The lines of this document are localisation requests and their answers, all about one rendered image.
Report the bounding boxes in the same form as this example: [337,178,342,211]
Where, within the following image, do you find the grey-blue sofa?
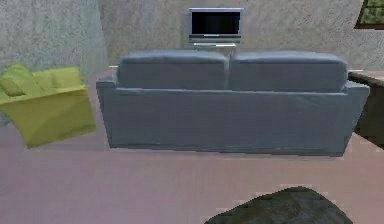
[95,49,371,158]

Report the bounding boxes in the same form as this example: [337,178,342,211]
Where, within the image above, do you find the lime green armchair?
[0,63,98,150]

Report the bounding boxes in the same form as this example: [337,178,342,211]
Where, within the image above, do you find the silver television set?
[188,7,245,44]

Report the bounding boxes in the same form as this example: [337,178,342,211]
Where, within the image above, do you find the pale television stand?
[191,41,238,58]

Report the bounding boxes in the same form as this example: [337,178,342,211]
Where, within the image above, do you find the dark brown side table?
[347,70,384,150]

